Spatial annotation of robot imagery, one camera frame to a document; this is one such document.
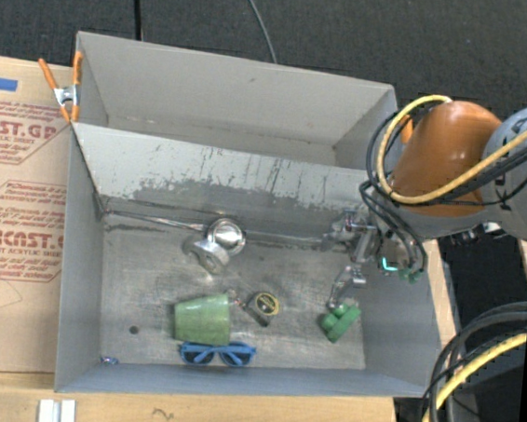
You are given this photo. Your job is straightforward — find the blue sunglasses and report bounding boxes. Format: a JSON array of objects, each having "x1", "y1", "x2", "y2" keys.
[{"x1": 176, "y1": 335, "x2": 259, "y2": 372}]

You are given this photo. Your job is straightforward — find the black and yellow tape measure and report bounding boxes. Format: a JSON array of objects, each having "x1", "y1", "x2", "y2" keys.
[{"x1": 240, "y1": 289, "x2": 283, "y2": 329}]

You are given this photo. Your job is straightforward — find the silver metal cup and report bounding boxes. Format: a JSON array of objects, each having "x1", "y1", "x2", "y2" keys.
[{"x1": 179, "y1": 213, "x2": 250, "y2": 278}]

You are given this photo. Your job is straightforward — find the green plastic cup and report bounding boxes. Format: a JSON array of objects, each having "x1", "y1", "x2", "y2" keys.
[{"x1": 169, "y1": 288, "x2": 236, "y2": 348}]

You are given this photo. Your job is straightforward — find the grey metal bin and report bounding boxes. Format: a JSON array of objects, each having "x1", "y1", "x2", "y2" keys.
[{"x1": 37, "y1": 29, "x2": 471, "y2": 422}]

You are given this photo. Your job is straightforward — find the green toy block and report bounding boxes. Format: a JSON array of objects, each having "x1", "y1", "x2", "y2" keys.
[{"x1": 316, "y1": 297, "x2": 363, "y2": 347}]

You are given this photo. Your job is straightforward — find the brown cardboard board red print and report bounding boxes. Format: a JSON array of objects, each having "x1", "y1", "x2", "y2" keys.
[{"x1": 0, "y1": 54, "x2": 88, "y2": 384}]

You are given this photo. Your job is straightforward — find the black cylinder on white bracket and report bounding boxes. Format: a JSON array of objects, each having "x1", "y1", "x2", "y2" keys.
[{"x1": 456, "y1": 219, "x2": 502, "y2": 248}]

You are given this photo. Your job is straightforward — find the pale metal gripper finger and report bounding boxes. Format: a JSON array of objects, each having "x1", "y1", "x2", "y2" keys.
[
  {"x1": 320, "y1": 206, "x2": 368, "y2": 257},
  {"x1": 325, "y1": 263, "x2": 370, "y2": 314}
]

